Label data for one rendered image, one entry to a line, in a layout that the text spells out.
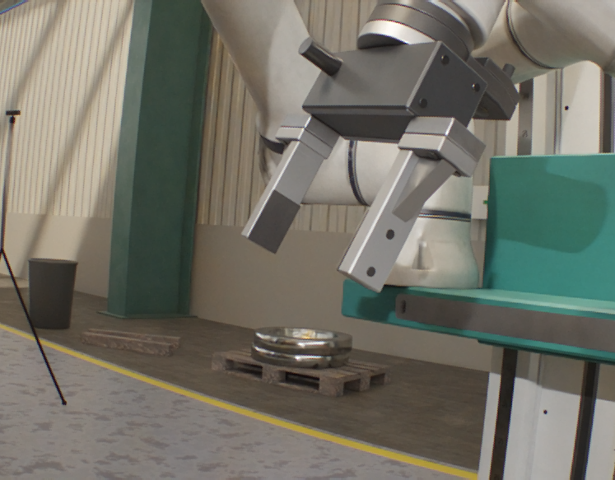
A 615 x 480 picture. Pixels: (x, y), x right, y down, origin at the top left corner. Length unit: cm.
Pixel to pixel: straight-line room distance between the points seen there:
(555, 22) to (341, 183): 65
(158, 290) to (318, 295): 236
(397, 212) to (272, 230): 14
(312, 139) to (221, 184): 887
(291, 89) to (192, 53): 886
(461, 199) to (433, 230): 7
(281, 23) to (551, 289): 55
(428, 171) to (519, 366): 81
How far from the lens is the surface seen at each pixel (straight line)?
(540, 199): 114
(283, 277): 849
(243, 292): 897
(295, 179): 55
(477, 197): 689
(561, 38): 61
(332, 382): 536
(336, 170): 116
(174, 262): 967
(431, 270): 109
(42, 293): 772
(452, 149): 42
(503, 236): 117
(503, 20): 66
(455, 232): 112
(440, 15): 50
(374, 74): 49
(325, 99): 52
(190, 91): 985
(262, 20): 102
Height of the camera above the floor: 112
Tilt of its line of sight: 1 degrees up
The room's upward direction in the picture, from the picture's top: 4 degrees clockwise
